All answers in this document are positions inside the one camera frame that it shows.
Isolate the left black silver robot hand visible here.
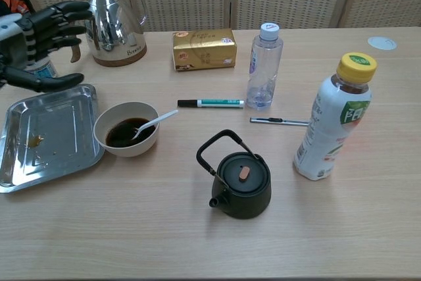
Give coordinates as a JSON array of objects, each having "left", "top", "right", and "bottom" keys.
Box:
[{"left": 0, "top": 0, "right": 94, "bottom": 93}]

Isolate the white plastic spoon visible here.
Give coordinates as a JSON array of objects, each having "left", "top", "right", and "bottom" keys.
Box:
[{"left": 131, "top": 109, "right": 179, "bottom": 141}]

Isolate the cup of dark coffee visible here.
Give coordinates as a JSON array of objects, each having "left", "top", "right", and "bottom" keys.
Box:
[{"left": 93, "top": 101, "right": 161, "bottom": 159}]

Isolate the white jar with blue label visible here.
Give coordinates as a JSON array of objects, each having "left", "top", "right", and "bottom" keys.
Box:
[{"left": 24, "top": 56, "right": 57, "bottom": 80}]

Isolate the orange black object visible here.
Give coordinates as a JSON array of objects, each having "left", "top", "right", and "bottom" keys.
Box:
[{"left": 0, "top": 0, "right": 29, "bottom": 15}]

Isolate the steel gooseneck kettle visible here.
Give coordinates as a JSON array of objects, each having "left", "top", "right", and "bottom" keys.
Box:
[{"left": 69, "top": 0, "right": 151, "bottom": 68}]

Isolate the rectangular stainless steel tray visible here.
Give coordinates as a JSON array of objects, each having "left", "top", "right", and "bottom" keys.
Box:
[{"left": 0, "top": 83, "right": 105, "bottom": 194}]

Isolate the gold tissue pack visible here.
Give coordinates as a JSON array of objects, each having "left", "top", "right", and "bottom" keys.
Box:
[{"left": 172, "top": 28, "right": 237, "bottom": 72}]

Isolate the white green marker pen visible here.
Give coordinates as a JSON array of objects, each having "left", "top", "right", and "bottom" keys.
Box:
[{"left": 177, "top": 98, "right": 245, "bottom": 109}]

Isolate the clear plastic water bottle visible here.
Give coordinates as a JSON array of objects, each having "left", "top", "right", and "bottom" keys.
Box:
[{"left": 245, "top": 22, "right": 284, "bottom": 111}]

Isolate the silver utility knife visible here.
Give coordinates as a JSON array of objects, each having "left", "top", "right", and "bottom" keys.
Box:
[{"left": 249, "top": 116, "right": 310, "bottom": 127}]

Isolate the black cast iron teapot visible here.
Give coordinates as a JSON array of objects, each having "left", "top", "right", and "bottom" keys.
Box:
[{"left": 196, "top": 129, "right": 272, "bottom": 220}]

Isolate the yellow capped tea bottle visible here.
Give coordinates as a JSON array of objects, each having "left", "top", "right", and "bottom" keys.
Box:
[{"left": 293, "top": 52, "right": 378, "bottom": 182}]

